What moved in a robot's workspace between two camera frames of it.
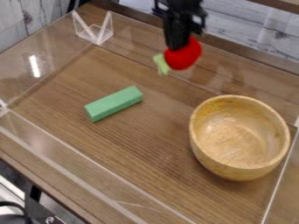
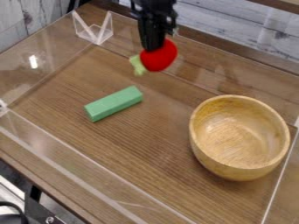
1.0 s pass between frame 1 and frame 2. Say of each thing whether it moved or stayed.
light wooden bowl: stayed
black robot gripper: moved
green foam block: stayed
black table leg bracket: stayed
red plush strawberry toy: moved
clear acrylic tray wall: stayed
